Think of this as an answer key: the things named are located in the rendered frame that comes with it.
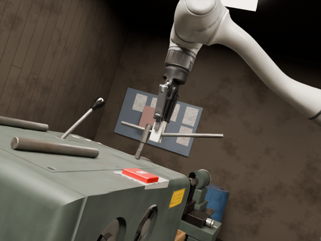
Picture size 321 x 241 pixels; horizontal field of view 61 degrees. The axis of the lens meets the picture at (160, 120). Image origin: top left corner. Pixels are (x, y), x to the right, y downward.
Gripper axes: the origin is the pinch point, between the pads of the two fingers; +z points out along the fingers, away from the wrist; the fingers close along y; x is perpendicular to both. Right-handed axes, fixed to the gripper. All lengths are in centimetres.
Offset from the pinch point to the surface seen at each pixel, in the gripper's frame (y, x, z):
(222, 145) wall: 372, 40, -6
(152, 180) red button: -27.1, -13.4, 9.6
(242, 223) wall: 380, -23, 101
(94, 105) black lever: -11.1, 17.8, -1.6
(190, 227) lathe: 70, -6, 45
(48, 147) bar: -38.1, 4.7, 8.9
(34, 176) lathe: -50, -5, 11
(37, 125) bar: -19.9, 28.1, 8.7
